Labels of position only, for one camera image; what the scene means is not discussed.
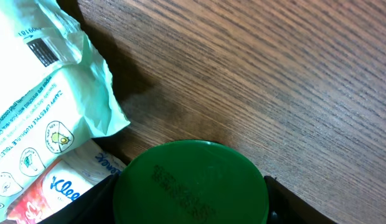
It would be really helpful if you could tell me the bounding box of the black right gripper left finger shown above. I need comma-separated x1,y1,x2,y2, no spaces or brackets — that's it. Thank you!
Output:
39,174,119,224

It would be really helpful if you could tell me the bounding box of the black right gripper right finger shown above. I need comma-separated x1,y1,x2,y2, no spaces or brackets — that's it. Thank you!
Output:
264,175,336,224

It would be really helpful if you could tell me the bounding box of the red Kleenex tissue pack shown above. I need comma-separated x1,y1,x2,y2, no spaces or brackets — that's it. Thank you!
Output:
7,140,126,223

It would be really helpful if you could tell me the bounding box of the green lid jar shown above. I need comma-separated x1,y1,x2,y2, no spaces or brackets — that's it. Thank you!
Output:
113,140,269,224

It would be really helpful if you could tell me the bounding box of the mint green wipes pack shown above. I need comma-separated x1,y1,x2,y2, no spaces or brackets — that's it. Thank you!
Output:
0,0,129,222

